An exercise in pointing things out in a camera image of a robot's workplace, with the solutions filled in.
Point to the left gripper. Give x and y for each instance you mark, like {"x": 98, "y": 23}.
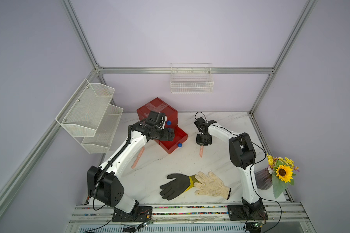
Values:
{"x": 165, "y": 137}

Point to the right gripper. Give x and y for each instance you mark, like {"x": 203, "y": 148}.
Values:
{"x": 199, "y": 142}

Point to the pink knife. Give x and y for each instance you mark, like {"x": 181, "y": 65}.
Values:
{"x": 201, "y": 151}
{"x": 138, "y": 157}

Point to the red bottom drawer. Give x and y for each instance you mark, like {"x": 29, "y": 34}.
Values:
{"x": 179, "y": 138}

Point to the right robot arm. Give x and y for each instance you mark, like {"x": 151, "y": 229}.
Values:
{"x": 241, "y": 153}

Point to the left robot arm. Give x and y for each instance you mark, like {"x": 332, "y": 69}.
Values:
{"x": 104, "y": 181}

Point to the white cotton glove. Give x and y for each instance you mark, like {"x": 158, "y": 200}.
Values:
{"x": 211, "y": 185}

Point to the lower white mesh shelf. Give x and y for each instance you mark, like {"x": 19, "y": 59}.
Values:
{"x": 104, "y": 136}

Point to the white mesh shelf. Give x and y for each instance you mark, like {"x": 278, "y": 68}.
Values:
{"x": 104, "y": 136}
{"x": 83, "y": 113}

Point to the black yellow work glove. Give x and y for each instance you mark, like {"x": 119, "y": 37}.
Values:
{"x": 178, "y": 184}

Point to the upper white mesh shelf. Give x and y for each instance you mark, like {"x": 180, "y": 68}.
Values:
{"x": 83, "y": 113}

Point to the sunflower bouquet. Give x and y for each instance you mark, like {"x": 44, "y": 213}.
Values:
{"x": 282, "y": 171}

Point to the white wire wall basket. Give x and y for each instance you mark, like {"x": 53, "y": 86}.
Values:
{"x": 191, "y": 78}

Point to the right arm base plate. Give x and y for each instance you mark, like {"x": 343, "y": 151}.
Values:
{"x": 240, "y": 212}

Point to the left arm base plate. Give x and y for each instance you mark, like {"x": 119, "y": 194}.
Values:
{"x": 131, "y": 214}

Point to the aluminium mounting rail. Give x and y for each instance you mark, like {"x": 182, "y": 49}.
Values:
{"x": 192, "y": 218}

